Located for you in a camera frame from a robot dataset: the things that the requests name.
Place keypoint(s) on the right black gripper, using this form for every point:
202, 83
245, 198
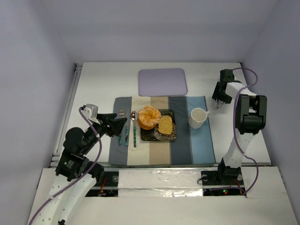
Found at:
220, 93

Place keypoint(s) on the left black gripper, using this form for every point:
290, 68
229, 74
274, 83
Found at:
110, 125

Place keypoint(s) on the sliced bread piece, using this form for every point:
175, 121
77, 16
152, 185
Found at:
165, 125

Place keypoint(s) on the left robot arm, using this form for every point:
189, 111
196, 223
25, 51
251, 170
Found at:
75, 174

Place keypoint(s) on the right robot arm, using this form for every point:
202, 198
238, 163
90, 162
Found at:
249, 117

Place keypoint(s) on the white ceramic mug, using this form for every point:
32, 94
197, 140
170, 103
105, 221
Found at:
197, 117

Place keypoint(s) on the black floral square plate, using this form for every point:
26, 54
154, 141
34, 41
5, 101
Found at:
155, 135

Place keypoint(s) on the striped cloth placemat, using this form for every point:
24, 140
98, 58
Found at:
191, 146

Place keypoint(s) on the lavender plastic tray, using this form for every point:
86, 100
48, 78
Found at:
162, 82

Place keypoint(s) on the white front foam panel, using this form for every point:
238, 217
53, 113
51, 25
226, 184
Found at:
173, 197

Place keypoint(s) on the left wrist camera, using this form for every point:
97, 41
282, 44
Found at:
90, 112

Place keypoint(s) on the spoon with green handle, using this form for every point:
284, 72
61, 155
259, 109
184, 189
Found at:
134, 121

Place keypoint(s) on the knife with green handle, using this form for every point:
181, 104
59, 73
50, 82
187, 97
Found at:
126, 135

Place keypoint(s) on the aluminium frame rail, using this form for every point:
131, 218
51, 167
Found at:
63, 128

